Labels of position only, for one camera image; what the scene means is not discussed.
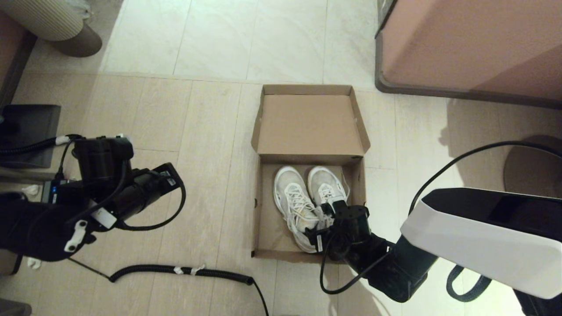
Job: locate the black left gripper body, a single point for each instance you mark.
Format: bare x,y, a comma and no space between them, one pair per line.
153,184

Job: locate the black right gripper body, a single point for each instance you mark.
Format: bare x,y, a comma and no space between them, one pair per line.
322,239

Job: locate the white sneaker black insole print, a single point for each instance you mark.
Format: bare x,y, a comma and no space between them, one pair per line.
322,177

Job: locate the white sneaker orange insole print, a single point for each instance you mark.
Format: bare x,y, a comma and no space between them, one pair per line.
287,184

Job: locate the brown cardboard shoe box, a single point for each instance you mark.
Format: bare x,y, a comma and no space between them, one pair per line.
307,123

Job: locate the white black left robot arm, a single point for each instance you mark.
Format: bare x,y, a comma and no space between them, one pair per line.
26,228

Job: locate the pink cabinet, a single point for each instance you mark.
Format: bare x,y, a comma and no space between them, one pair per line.
474,39

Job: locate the crumpled white paper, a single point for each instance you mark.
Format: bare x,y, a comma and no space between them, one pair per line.
34,263
30,190

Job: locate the dark grey square plate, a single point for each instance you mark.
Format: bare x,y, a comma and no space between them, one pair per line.
30,123

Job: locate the white plastic bag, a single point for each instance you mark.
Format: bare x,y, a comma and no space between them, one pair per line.
83,8

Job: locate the ribbed beige column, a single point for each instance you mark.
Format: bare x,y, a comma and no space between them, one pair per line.
39,17

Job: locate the brown round pedestal base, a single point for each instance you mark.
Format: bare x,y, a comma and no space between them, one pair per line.
531,171

